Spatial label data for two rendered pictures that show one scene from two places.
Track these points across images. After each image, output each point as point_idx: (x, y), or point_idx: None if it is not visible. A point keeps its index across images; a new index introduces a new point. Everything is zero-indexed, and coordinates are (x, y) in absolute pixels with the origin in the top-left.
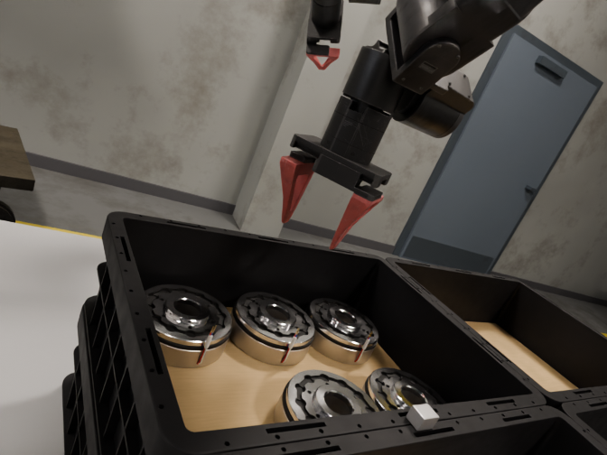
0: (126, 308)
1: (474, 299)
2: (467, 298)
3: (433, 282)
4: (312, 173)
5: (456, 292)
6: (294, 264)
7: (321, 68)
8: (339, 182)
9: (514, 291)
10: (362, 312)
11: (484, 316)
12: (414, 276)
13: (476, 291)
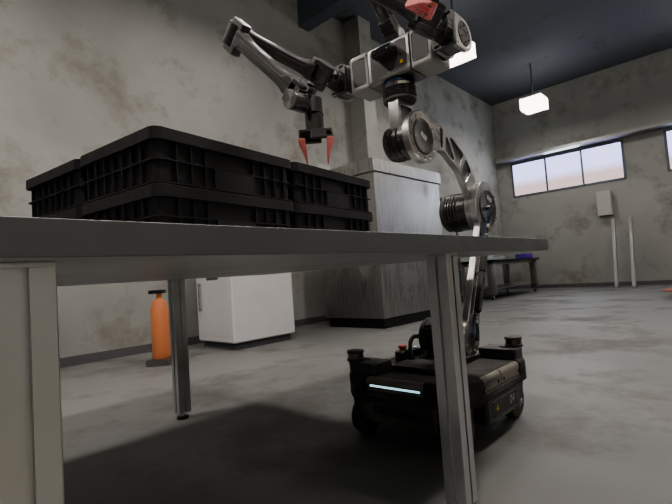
0: None
1: (206, 163)
2: (215, 165)
3: (254, 163)
4: (327, 141)
5: (229, 164)
6: (326, 180)
7: (432, 5)
8: (311, 143)
9: (157, 138)
10: (290, 195)
11: (180, 175)
12: (269, 164)
13: (209, 155)
